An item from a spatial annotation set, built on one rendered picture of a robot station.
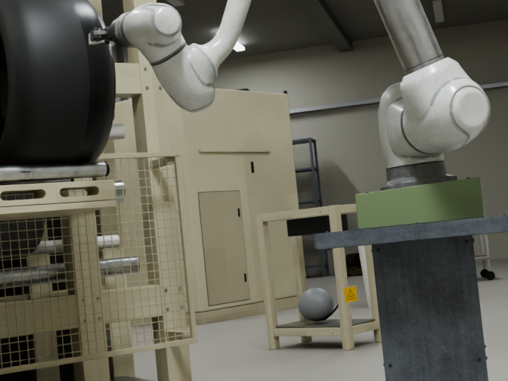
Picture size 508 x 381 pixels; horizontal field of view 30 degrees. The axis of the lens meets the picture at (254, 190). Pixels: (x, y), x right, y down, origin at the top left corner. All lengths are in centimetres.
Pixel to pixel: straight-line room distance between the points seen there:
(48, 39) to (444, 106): 110
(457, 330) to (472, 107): 55
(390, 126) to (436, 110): 23
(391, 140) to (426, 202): 19
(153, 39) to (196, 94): 17
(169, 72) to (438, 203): 73
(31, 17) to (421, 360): 139
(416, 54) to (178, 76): 57
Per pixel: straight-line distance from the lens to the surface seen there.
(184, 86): 230
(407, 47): 231
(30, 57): 265
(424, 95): 228
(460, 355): 242
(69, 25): 273
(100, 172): 280
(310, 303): 553
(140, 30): 226
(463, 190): 238
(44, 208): 270
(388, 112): 247
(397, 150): 245
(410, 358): 242
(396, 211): 238
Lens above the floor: 65
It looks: 3 degrees up
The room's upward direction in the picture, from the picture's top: 6 degrees counter-clockwise
